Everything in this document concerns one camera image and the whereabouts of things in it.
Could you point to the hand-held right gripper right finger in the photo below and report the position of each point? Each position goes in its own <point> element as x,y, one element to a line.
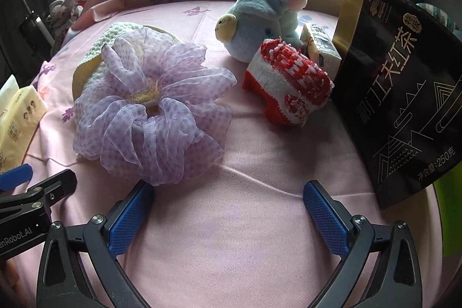
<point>326,221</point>

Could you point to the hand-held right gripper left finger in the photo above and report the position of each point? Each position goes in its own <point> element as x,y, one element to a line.
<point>130,217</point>

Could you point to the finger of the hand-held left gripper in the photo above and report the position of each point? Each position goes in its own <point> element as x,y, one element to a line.
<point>14,176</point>
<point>54,190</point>

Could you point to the purple sheer scrunchie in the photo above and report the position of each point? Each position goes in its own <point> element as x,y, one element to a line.
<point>173,134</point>

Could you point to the red white knitted sock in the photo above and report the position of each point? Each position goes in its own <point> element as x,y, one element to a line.
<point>288,80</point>

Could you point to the black tea box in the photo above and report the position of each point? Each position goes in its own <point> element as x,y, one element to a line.
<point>408,95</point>

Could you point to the small cream carton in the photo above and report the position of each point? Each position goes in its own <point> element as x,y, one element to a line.
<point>321,48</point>

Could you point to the blue pink plush elephant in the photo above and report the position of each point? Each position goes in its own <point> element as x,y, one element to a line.
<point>252,26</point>

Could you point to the yellow tissue pack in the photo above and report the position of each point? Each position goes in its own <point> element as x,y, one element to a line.
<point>18,120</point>

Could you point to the pink floral bedsheet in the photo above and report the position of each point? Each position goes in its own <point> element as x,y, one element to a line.
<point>234,257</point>

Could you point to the green plastic object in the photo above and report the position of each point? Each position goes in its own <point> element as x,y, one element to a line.
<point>449,217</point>

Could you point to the stick vacuum cleaner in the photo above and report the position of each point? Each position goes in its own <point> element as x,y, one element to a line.
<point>32,28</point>

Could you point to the white yellow towel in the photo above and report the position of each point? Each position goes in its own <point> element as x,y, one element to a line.
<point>119,35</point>

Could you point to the pile of clothes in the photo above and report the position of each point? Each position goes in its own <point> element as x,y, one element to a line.
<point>68,10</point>

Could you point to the teal patterned bag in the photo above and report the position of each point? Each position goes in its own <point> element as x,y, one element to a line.
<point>440,17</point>

